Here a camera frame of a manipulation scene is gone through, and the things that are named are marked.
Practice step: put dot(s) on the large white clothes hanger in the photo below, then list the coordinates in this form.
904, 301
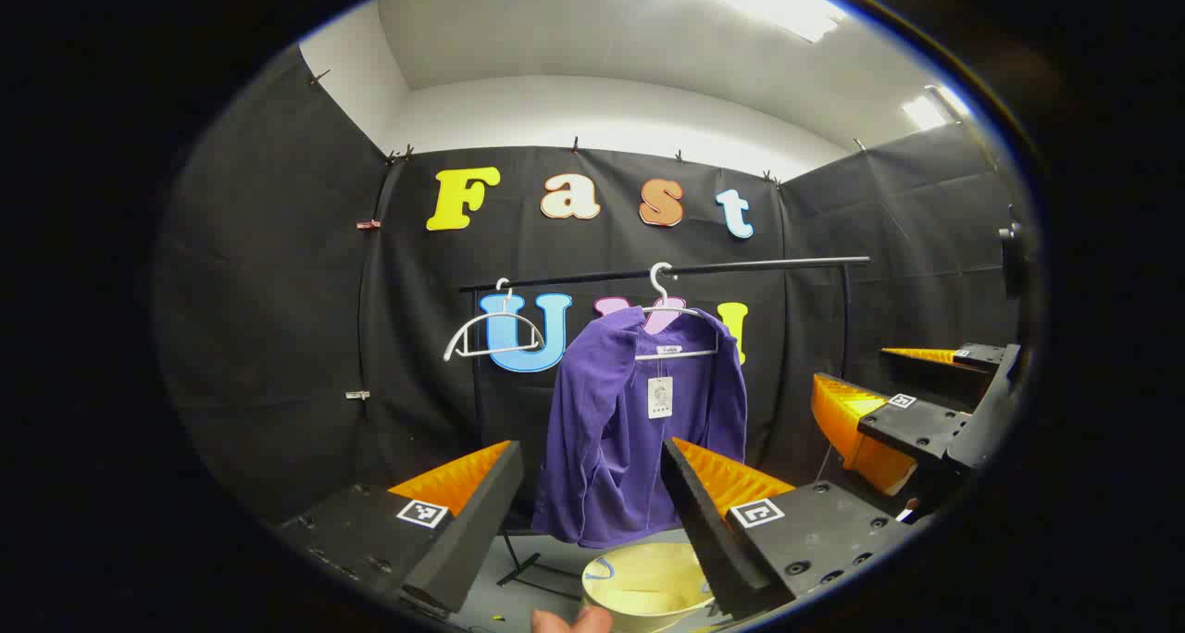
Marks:
685, 353

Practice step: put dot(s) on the small white clothes hanger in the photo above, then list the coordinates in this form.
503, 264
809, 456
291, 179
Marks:
505, 302

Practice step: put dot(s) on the purple knit garment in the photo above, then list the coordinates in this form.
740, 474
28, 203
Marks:
602, 429

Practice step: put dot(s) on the black backdrop cloth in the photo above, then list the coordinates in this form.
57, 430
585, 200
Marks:
278, 291

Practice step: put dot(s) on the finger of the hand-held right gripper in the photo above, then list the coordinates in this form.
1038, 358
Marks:
935, 374
912, 428

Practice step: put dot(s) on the black clothes rack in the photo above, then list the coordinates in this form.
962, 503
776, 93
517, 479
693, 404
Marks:
741, 267

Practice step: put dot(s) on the small ceiling light panel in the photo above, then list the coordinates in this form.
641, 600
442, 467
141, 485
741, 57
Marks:
926, 110

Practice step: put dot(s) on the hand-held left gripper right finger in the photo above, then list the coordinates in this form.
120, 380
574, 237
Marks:
704, 522

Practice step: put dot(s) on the beige laundry hamper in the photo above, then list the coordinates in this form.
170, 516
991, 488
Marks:
648, 605

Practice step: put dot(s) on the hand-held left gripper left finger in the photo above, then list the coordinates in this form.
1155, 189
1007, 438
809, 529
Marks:
477, 522

